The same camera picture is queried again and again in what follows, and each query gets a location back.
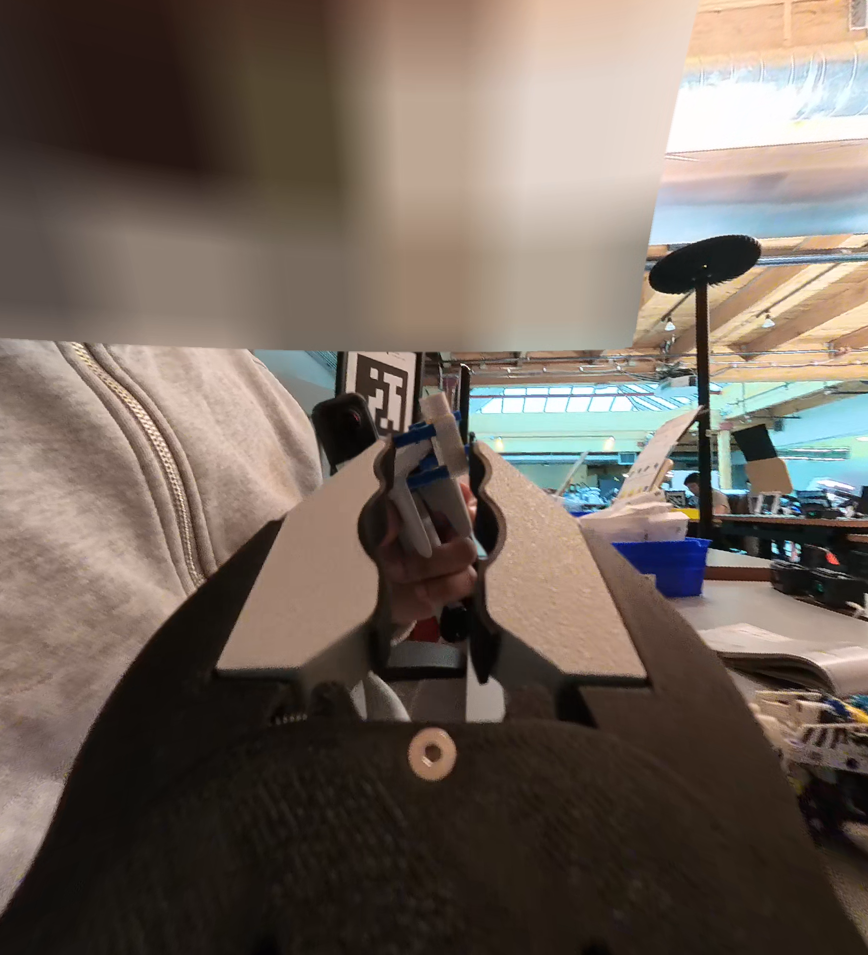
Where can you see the white yellow blue lego assembly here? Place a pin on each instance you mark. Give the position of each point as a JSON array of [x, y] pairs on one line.
[[441, 436]]

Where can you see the blue plastic bin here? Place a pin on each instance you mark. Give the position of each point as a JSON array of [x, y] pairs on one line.
[[665, 567]]

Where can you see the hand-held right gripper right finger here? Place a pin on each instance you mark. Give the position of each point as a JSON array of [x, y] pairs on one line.
[[561, 597]]

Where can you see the person's left hand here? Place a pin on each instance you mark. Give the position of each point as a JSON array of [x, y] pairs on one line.
[[426, 582]]

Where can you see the framed marker sign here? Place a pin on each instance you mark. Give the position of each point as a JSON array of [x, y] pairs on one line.
[[385, 388]]

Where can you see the white instruction booklet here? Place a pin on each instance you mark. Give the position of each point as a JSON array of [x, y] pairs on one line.
[[814, 660]]

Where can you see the person in grey hoodie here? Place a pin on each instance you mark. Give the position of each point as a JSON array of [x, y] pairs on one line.
[[68, 559]]

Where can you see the skylight windows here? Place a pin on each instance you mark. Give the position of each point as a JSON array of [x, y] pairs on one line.
[[576, 401]]

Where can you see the black pole with toothed disc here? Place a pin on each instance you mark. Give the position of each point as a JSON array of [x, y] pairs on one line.
[[702, 261]]

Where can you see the leaning instruction card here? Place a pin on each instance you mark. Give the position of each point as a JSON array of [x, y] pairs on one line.
[[665, 448]]

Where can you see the long wooden desk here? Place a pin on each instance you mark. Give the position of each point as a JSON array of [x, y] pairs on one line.
[[814, 522]]

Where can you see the black and beige panel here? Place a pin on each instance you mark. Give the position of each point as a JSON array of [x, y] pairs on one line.
[[758, 462]]

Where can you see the black device box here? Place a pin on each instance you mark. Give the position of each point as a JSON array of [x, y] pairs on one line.
[[814, 582]]

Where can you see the zebra striped lego helicopter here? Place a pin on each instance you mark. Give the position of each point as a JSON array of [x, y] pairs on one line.
[[837, 746]]

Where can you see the round metal ventilation duct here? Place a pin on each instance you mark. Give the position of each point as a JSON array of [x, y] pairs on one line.
[[799, 74]]

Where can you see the flat metal air duct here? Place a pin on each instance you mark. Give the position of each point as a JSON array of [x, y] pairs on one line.
[[777, 186]]

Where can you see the black metal frame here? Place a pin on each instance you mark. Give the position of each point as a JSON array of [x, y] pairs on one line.
[[464, 399]]

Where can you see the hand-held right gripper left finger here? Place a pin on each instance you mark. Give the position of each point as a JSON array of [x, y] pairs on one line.
[[300, 589]]

